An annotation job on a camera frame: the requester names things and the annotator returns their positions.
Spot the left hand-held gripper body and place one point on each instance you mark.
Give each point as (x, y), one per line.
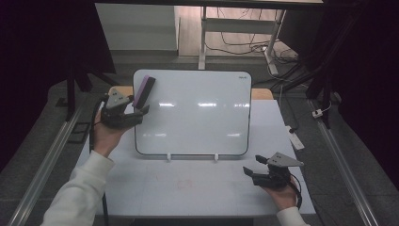
(117, 117)

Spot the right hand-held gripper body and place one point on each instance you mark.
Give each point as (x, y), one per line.
(276, 177)

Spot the purple and black whiteboard eraser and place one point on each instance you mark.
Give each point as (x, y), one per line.
(143, 92)

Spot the white whiteboard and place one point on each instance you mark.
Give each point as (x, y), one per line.
(194, 116)

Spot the person's right hand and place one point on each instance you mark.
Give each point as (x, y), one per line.
(282, 196)

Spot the person's left hand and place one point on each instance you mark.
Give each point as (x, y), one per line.
(108, 138)

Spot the white whiteboard stand clip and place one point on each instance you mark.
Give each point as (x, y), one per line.
(216, 157)
(168, 157)

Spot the black floor plate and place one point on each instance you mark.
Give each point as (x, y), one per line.
(79, 133)

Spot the black metal stand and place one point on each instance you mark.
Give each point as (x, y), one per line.
(71, 91)
(320, 78)

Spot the white table mat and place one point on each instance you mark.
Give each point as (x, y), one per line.
(188, 191)

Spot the small white plug adaptor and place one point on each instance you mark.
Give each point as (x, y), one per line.
(317, 113)

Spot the white cabinet panel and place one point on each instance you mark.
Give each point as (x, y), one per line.
(138, 28)

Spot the aluminium rail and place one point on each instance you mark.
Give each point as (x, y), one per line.
(342, 163)
(44, 163)

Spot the white desk frame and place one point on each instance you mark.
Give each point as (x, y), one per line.
(238, 25)

